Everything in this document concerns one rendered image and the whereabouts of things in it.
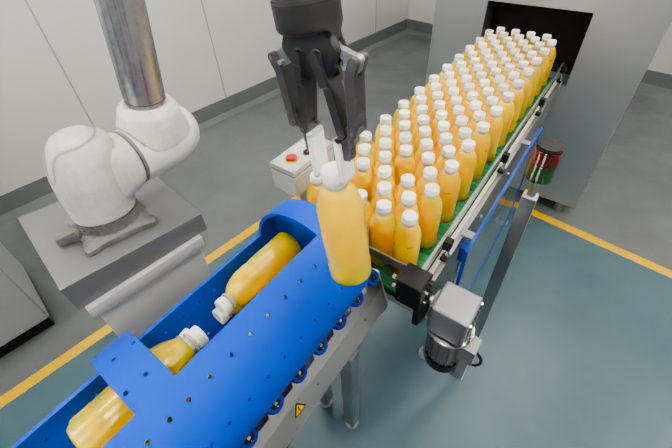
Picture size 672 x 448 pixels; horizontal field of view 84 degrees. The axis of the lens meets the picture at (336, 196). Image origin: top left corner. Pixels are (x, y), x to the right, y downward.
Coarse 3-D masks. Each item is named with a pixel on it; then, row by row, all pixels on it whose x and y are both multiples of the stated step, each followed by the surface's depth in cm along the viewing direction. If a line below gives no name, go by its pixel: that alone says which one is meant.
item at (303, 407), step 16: (384, 304) 105; (368, 320) 100; (352, 336) 95; (336, 352) 91; (352, 352) 96; (336, 368) 92; (320, 384) 88; (304, 400) 84; (288, 416) 81; (304, 416) 85; (288, 432) 81
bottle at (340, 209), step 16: (320, 192) 54; (336, 192) 53; (352, 192) 53; (320, 208) 54; (336, 208) 53; (352, 208) 53; (320, 224) 56; (336, 224) 54; (352, 224) 54; (336, 240) 56; (352, 240) 56; (336, 256) 58; (352, 256) 58; (368, 256) 61; (336, 272) 61; (352, 272) 60; (368, 272) 62
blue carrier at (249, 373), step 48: (288, 288) 68; (336, 288) 74; (144, 336) 73; (240, 336) 61; (288, 336) 66; (96, 384) 68; (144, 384) 54; (192, 384) 56; (240, 384) 59; (288, 384) 71; (48, 432) 63; (144, 432) 51; (192, 432) 54; (240, 432) 60
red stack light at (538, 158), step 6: (534, 150) 91; (534, 156) 91; (540, 156) 89; (546, 156) 88; (552, 156) 88; (558, 156) 88; (534, 162) 91; (540, 162) 90; (546, 162) 89; (552, 162) 89; (558, 162) 90; (546, 168) 90; (552, 168) 90
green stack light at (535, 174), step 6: (528, 168) 94; (534, 168) 92; (540, 168) 91; (528, 174) 94; (534, 174) 93; (540, 174) 92; (546, 174) 91; (552, 174) 92; (534, 180) 93; (540, 180) 93; (546, 180) 92
